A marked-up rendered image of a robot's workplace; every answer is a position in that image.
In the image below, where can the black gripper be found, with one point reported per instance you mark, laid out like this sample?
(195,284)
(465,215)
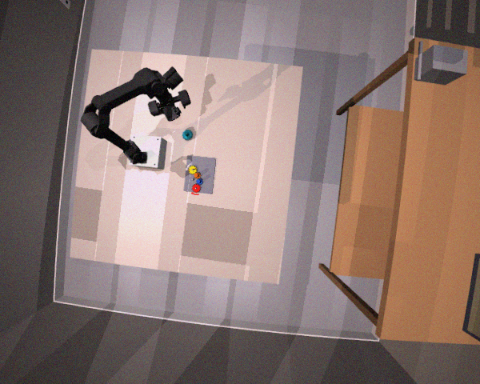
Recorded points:
(154,106)

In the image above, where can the teal gear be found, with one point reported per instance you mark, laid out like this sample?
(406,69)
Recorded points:
(187,134)

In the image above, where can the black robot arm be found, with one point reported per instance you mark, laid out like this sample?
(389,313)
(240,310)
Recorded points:
(145,81)

